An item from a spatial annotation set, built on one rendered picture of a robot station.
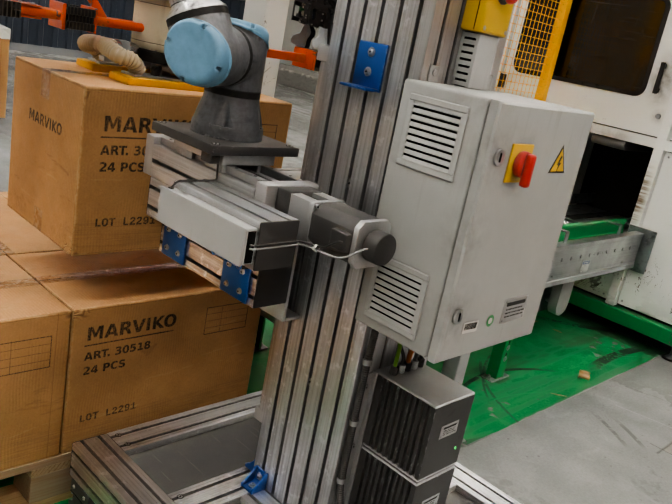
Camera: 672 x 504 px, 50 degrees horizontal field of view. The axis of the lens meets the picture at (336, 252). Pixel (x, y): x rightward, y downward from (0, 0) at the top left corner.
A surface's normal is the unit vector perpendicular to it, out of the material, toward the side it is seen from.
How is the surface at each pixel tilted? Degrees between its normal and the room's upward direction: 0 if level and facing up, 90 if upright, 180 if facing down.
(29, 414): 90
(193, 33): 97
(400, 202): 90
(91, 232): 90
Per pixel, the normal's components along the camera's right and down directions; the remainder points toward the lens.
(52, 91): -0.72, 0.07
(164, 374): 0.69, 0.33
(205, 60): -0.25, 0.36
